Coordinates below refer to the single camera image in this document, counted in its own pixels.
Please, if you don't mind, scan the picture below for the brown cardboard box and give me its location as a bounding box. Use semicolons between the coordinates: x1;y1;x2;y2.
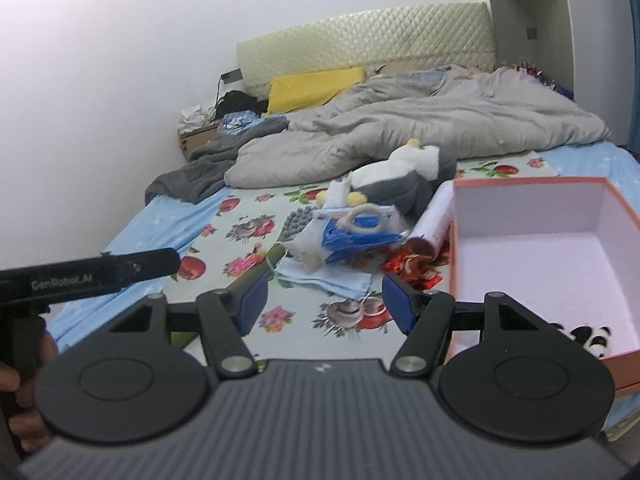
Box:
178;122;219;159

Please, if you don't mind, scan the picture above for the person's left hand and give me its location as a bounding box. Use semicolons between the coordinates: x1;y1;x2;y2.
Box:
0;328;60;453

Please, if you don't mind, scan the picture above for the light blue cloth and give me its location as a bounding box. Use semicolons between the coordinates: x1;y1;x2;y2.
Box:
274;258;372;300

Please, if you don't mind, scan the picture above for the green massage brush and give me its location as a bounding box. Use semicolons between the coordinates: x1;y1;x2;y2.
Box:
169;204;321;351

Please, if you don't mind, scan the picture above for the blue patterned cloth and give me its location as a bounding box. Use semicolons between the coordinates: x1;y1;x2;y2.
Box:
217;110;262;136

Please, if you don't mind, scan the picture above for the light blue bedsheet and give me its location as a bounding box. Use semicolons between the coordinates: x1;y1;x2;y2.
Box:
46;138;640;430

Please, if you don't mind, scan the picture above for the red shiny wrapper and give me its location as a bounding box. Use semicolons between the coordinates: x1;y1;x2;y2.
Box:
381;247;449;292

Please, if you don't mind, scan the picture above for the floral printed mat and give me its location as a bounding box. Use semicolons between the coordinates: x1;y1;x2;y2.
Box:
162;182;451;363

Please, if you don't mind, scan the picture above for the white wardrobe cabinet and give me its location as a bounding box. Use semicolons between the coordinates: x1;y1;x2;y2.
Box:
489;0;639;145

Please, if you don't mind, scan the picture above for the dark grey blanket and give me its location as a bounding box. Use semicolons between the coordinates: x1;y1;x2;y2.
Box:
144;116;288;205

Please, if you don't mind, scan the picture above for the grey duvet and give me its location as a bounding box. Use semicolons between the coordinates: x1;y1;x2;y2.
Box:
224;67;611;188

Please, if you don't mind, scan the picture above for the white crumpled cloth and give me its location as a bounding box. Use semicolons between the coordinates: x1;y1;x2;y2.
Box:
178;102;216;134

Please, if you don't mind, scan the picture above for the black clothing pile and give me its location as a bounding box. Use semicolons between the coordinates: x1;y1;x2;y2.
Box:
215;90;269;120

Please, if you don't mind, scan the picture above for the panda plush toy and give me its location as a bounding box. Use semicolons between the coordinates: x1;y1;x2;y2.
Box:
552;323;612;359

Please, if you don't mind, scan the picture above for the yellow pillow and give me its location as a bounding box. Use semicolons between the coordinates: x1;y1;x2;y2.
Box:
267;67;364;115

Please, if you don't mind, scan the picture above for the white fluffy ring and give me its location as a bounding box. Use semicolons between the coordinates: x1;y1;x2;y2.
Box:
335;202;391;238

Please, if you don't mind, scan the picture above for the penguin plush toy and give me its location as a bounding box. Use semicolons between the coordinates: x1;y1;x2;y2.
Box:
316;139;458;222

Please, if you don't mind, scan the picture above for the cream quilted headboard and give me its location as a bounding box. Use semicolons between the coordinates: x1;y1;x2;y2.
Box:
236;2;497;99

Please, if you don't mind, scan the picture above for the pink cardboard box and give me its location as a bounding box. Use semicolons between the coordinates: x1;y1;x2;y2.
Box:
450;177;639;396

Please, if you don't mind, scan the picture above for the white lint roller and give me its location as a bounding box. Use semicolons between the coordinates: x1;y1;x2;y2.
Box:
406;180;454;260

